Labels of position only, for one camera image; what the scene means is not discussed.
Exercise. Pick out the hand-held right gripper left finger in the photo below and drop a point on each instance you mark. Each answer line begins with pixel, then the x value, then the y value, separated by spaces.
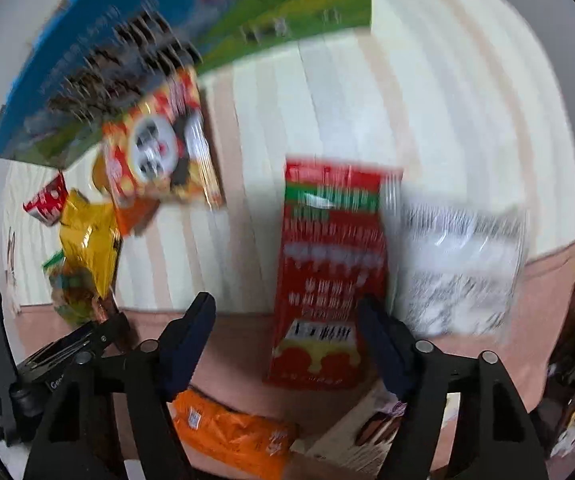
pixel 193 340

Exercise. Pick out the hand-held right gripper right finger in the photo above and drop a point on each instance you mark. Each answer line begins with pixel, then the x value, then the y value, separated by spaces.
pixel 382 355

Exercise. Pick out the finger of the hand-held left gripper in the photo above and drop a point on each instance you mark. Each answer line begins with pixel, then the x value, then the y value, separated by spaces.
pixel 111 332

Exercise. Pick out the red snack box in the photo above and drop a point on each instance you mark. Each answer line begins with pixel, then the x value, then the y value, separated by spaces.
pixel 332 260

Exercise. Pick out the red triangular snack packet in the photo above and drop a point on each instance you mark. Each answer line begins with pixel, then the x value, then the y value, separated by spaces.
pixel 45 202

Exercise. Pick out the yellow snack wrapper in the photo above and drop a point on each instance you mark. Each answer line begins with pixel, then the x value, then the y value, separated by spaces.
pixel 99 175

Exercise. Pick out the blue green milk carton box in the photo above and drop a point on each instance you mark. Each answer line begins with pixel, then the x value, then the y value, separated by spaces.
pixel 117 25

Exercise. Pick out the green yellow snack packet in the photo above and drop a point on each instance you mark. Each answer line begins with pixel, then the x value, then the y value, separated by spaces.
pixel 70 295

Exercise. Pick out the beige snack box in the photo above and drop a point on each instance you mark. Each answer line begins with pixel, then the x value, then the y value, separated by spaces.
pixel 337 447

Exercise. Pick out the long orange snack packet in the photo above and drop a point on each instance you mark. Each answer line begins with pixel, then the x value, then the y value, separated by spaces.
pixel 237 435

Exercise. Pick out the white printed snack packet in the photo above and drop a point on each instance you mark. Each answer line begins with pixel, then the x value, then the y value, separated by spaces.
pixel 457 270

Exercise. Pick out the red yellow panda snack packet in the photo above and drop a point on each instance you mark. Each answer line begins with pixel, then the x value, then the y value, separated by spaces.
pixel 152 150

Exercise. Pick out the striped pink blanket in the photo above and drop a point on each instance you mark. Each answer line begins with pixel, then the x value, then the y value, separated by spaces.
pixel 317 85

